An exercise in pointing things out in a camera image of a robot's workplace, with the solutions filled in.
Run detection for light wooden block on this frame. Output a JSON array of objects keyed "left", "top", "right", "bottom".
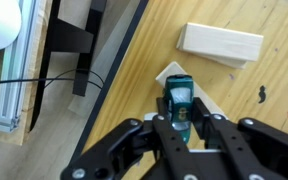
[
  {"left": 155, "top": 60, "right": 230, "bottom": 122},
  {"left": 176, "top": 22, "right": 265, "bottom": 63}
]

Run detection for wooden table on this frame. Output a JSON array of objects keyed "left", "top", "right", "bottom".
[{"left": 80, "top": 0, "right": 288, "bottom": 180}]

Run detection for black mustache sticker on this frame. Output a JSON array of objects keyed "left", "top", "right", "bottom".
[{"left": 257, "top": 85, "right": 268, "bottom": 105}]

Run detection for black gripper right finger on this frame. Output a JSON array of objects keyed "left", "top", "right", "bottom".
[{"left": 190, "top": 97, "right": 288, "bottom": 180}]

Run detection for black floor cable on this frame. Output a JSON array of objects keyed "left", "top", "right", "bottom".
[{"left": 0, "top": 68, "right": 106, "bottom": 91}]

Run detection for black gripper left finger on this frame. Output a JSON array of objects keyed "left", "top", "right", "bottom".
[{"left": 59, "top": 96, "right": 200, "bottom": 180}]

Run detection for aluminium frame board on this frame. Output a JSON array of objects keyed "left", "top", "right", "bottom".
[{"left": 0, "top": 0, "right": 49, "bottom": 147}]

